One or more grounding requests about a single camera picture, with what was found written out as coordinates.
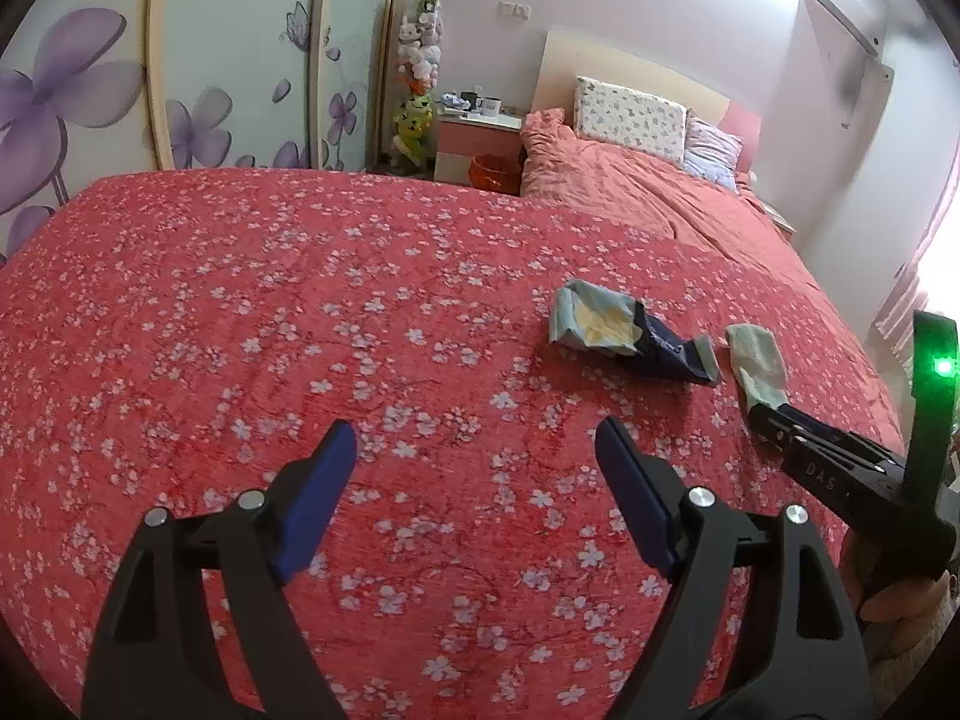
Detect small orange bin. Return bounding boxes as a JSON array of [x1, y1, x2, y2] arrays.
[[470, 154, 520, 194]]

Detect striped lilac pillow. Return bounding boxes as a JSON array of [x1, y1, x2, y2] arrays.
[[684, 118, 751, 192]]

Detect cream and pink headboard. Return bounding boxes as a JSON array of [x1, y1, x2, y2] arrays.
[[532, 28, 762, 166]]

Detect red blossom print blanket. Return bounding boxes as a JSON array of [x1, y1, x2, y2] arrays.
[[0, 169, 908, 720]]

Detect white floral pillow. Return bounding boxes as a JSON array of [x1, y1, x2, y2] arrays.
[[574, 76, 689, 166]]

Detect grey green sock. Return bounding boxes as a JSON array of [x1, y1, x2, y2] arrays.
[[724, 322, 790, 415]]

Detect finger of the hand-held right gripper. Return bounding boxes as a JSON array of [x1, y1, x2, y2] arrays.
[[750, 403, 807, 458]]

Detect pink curtain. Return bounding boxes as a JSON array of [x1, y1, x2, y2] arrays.
[[874, 157, 960, 353]]

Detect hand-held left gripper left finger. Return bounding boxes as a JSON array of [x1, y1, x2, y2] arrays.
[[81, 420, 357, 720]]

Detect flower print wardrobe door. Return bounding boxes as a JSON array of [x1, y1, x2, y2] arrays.
[[150, 0, 325, 171], [0, 0, 162, 263], [315, 0, 406, 172]]

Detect person's right hand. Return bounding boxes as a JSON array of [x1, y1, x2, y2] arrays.
[[838, 532, 953, 631]]

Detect white air conditioner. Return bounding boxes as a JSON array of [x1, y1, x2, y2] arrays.
[[799, 0, 896, 128]]

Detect pink and white nightstand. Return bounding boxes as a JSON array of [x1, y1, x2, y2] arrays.
[[433, 111, 524, 185], [754, 195, 800, 241]]

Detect clear tube of plush toys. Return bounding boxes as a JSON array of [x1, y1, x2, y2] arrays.
[[379, 0, 453, 177]]

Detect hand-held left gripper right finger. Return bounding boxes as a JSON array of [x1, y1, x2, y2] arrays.
[[596, 416, 875, 720]]

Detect pink bed duvet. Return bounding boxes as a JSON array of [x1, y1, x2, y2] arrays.
[[519, 109, 826, 293]]

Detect navy and yellow sock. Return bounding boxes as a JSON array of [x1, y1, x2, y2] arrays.
[[551, 279, 721, 389]]

